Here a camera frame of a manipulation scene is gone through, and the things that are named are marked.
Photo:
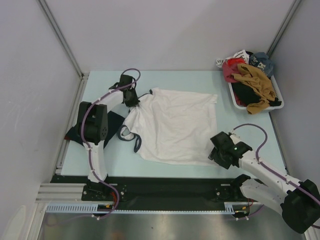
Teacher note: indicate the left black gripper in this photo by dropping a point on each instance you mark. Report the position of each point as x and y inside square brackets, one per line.
[135, 102]

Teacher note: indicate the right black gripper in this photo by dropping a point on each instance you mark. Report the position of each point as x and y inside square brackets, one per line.
[214, 155]

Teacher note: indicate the navy tank top red trim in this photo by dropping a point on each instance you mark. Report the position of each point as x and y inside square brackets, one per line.
[115, 121]

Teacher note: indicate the white tank top navy trim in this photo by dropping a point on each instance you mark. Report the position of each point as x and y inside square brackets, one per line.
[172, 127]

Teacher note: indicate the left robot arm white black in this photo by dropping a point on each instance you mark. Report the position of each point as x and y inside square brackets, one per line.
[92, 122]

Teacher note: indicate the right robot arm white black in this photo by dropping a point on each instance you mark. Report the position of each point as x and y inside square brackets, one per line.
[298, 202]

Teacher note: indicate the black garment in basket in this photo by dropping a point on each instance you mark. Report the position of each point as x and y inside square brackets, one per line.
[256, 96]

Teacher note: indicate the tan brown garment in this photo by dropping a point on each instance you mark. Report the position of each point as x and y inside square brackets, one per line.
[250, 75]

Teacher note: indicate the red pink garment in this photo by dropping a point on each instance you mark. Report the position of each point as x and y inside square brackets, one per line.
[230, 67]

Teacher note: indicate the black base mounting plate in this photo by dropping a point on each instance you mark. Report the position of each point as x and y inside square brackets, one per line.
[172, 193]

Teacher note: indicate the blue denim printed garment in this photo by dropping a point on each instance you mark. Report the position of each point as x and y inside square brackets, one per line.
[261, 61]

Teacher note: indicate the white printed garment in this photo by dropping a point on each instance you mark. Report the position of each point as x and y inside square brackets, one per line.
[239, 57]

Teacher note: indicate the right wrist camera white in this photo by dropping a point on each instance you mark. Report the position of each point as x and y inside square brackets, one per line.
[234, 137]

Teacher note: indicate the white slotted cable duct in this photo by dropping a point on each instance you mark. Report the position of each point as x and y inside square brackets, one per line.
[228, 208]

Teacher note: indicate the left aluminium frame post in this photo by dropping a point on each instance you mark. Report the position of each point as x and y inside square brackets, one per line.
[60, 36]

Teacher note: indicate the aluminium frame post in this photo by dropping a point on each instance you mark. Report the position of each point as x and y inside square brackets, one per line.
[293, 9]
[60, 36]

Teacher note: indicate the right aluminium frame post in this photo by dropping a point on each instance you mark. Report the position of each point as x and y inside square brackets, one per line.
[293, 9]

